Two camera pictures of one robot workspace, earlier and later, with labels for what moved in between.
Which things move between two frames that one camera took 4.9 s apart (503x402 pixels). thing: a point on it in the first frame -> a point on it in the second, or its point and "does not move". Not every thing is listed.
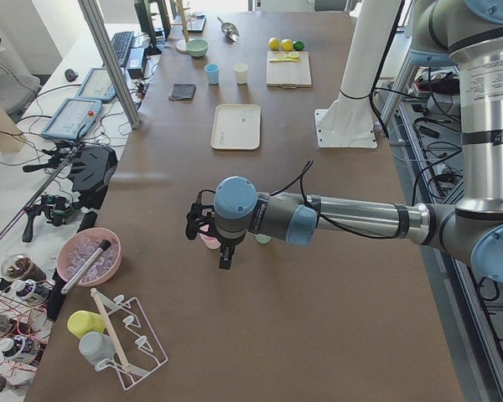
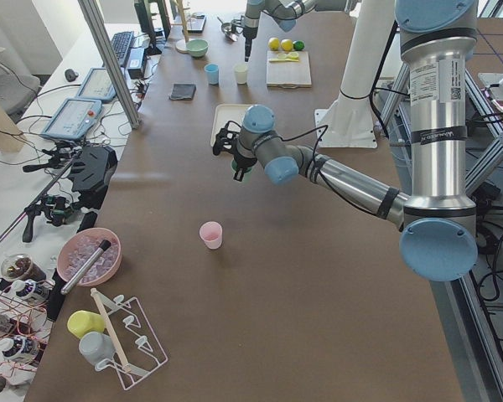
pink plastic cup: (211, 242) does not move
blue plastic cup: (212, 71) does not move
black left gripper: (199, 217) -> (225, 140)
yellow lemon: (274, 43) does not move
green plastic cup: (263, 239) -> (246, 176)
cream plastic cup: (241, 72) does not move
